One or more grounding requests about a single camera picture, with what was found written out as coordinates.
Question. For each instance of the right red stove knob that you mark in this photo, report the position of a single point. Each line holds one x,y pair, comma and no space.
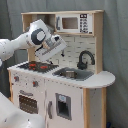
35,84

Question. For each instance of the left red stove knob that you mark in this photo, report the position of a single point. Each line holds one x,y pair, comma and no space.
16,78

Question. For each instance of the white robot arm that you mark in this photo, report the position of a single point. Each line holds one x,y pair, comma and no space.
37,35

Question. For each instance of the small metal pot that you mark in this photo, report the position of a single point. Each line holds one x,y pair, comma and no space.
70,74

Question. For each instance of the toy microwave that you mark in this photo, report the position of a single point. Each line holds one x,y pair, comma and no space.
74,23

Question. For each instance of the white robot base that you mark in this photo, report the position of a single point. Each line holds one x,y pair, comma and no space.
13,117

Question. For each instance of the grey range hood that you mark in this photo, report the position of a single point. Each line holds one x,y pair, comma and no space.
44,18

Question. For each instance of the toy oven door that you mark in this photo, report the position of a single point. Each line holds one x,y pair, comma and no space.
27,103

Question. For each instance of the grey toy sink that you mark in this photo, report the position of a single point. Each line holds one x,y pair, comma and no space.
81,74

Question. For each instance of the black stovetop red burners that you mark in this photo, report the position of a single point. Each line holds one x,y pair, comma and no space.
38,66

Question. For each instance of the black toy faucet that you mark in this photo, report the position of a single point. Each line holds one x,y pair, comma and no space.
83,64

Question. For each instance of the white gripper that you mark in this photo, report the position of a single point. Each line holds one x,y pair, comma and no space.
50,47

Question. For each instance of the wooden toy kitchen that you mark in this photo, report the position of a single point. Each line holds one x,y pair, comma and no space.
88,97

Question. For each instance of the grey ice dispenser panel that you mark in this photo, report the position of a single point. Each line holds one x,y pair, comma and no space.
63,106

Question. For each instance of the grey cabinet door handle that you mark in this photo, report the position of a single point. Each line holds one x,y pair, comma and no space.
50,109

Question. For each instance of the red stove knob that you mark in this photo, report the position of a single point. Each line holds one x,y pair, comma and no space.
35,84
16,78

